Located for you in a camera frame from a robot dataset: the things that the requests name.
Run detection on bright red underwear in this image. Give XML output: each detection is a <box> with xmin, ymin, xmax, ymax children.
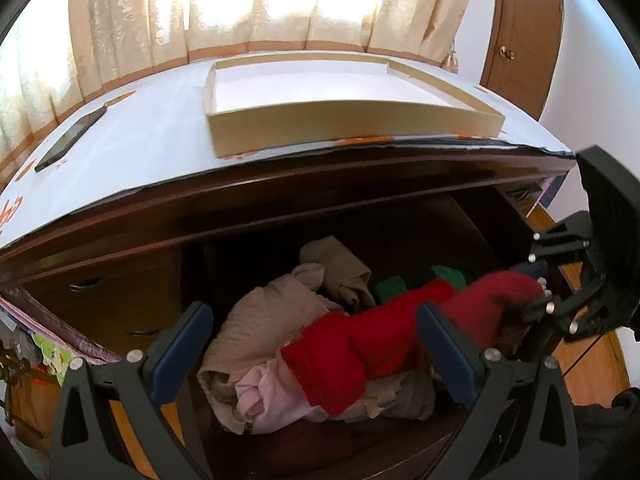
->
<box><xmin>281</xmin><ymin>280</ymin><xmax>453</xmax><ymax>413</ymax></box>

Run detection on brown wooden door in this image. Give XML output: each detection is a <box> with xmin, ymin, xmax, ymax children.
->
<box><xmin>479</xmin><ymin>0</ymin><xmax>566</xmax><ymax>121</ymax></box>

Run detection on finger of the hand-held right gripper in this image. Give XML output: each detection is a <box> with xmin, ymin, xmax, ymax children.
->
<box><xmin>529</xmin><ymin>212</ymin><xmax>593</xmax><ymax>267</ymax></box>
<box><xmin>505</xmin><ymin>265</ymin><xmax>616</xmax><ymax>343</ymax></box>

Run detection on pink underwear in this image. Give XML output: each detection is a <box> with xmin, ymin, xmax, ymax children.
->
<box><xmin>235</xmin><ymin>360</ymin><xmax>343</xmax><ymax>435</ymax></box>

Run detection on cream patterned curtain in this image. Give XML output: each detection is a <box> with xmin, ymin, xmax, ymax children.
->
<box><xmin>0</xmin><ymin>0</ymin><xmax>483</xmax><ymax>171</ymax></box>

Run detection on black smartphone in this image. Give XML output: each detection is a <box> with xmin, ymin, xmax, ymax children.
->
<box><xmin>34</xmin><ymin>106</ymin><xmax>108</xmax><ymax>173</ymax></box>

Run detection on wooden drawer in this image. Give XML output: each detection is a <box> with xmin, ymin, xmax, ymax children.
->
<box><xmin>180</xmin><ymin>185</ymin><xmax>551</xmax><ymax>480</ymax></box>

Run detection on pink striped bag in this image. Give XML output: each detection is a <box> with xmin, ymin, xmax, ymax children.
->
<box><xmin>0</xmin><ymin>287</ymin><xmax>123</xmax><ymax>386</ymax></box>

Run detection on white orange printed table cover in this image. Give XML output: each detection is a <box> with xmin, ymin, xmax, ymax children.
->
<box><xmin>0</xmin><ymin>57</ymin><xmax>576</xmax><ymax>251</ymax></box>

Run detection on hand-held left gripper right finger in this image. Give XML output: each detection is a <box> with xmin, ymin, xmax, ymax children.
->
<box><xmin>416</xmin><ymin>301</ymin><xmax>581</xmax><ymax>480</ymax></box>

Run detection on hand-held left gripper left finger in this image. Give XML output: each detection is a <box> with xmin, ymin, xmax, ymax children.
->
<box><xmin>50</xmin><ymin>301</ymin><xmax>216</xmax><ymax>480</ymax></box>

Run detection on person's dark clothing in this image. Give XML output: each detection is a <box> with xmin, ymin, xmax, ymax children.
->
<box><xmin>575</xmin><ymin>387</ymin><xmax>640</xmax><ymax>480</ymax></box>

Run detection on large beige underwear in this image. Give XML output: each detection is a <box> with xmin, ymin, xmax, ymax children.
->
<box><xmin>197</xmin><ymin>264</ymin><xmax>351</xmax><ymax>433</ymax></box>

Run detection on curtain tassel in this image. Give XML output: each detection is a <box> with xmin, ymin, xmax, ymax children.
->
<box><xmin>440</xmin><ymin>40</ymin><xmax>462</xmax><ymax>75</ymax></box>

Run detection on shallow cardboard box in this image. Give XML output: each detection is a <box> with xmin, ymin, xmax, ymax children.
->
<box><xmin>202</xmin><ymin>56</ymin><xmax>506</xmax><ymax>157</ymax></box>

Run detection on red underwear with white trim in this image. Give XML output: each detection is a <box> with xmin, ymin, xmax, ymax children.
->
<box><xmin>442</xmin><ymin>270</ymin><xmax>547</xmax><ymax>353</ymax></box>

